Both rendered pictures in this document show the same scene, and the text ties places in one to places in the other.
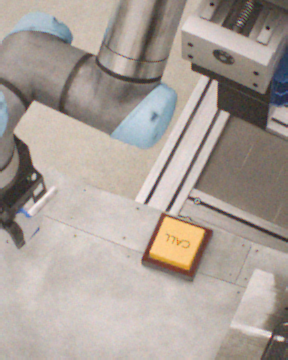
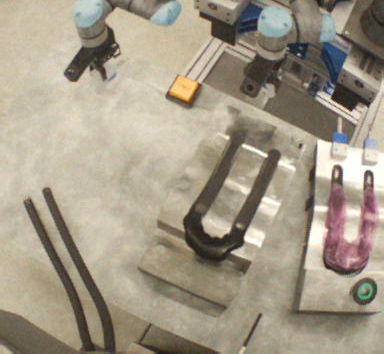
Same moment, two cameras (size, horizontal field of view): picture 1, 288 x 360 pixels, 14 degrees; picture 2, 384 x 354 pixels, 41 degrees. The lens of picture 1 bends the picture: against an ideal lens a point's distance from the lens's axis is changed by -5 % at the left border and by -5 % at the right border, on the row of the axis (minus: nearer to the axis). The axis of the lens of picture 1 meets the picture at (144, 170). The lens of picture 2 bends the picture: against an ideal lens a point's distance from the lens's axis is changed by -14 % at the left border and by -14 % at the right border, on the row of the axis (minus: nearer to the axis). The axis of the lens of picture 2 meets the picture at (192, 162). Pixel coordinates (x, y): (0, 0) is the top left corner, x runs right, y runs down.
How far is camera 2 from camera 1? 0.22 m
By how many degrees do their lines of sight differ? 4
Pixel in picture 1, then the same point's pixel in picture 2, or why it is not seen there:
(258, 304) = (222, 120)
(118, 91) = (154, 0)
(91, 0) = not seen: hidden behind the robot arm
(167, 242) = (178, 86)
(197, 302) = (192, 119)
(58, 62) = not seen: outside the picture
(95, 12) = not seen: hidden behind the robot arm
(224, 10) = not seen: outside the picture
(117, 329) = (149, 130)
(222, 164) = (217, 73)
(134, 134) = (159, 19)
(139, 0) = not seen: outside the picture
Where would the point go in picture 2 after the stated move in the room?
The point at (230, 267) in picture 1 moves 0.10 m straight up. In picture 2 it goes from (210, 103) to (211, 87)
